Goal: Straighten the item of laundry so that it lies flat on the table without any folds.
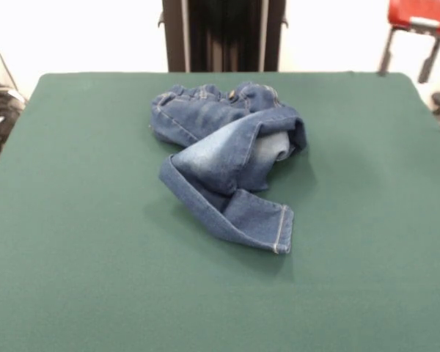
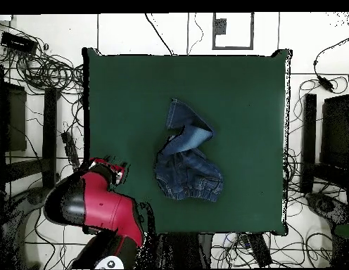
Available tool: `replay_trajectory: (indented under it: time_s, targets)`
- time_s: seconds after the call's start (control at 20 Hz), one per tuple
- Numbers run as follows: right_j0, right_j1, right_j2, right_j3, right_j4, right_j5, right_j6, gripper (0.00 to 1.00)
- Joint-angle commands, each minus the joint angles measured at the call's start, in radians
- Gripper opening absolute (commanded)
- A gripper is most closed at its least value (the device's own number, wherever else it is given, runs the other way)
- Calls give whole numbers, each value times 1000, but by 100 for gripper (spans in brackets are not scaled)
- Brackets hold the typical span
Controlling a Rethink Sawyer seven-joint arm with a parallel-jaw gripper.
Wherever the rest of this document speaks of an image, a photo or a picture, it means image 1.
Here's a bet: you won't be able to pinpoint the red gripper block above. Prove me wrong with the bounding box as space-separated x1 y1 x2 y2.
377 0 440 84

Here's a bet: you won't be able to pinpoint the blue denim jeans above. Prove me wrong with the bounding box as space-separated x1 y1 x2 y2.
148 82 309 255

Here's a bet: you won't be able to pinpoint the dark green table cloth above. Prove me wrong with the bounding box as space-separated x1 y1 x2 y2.
0 71 440 352

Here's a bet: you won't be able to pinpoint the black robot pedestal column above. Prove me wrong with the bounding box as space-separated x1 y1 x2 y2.
157 0 290 73

